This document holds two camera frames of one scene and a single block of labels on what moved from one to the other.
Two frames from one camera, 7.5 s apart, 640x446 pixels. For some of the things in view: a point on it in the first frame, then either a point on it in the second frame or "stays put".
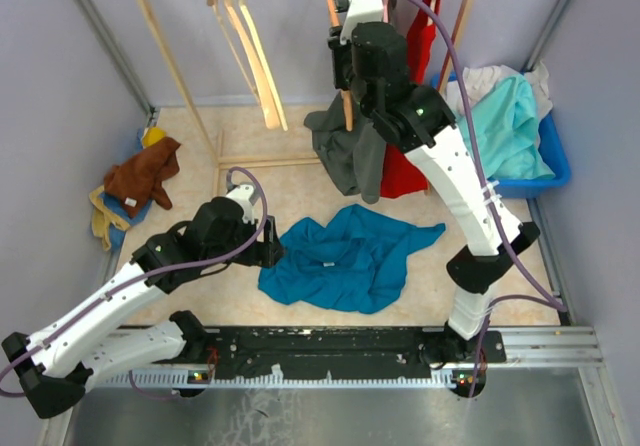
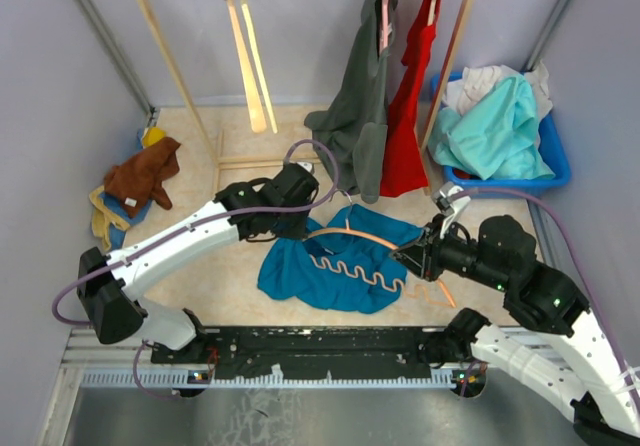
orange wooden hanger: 334,6 → 347,229
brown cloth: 138,179 stays put
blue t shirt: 354,260 stays put
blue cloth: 118,209 stays put
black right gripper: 338,50 → 422,257
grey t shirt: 351,159 stays put
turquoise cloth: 506,130 stays put
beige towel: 104,218 stays put
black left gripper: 265,253 → 295,233
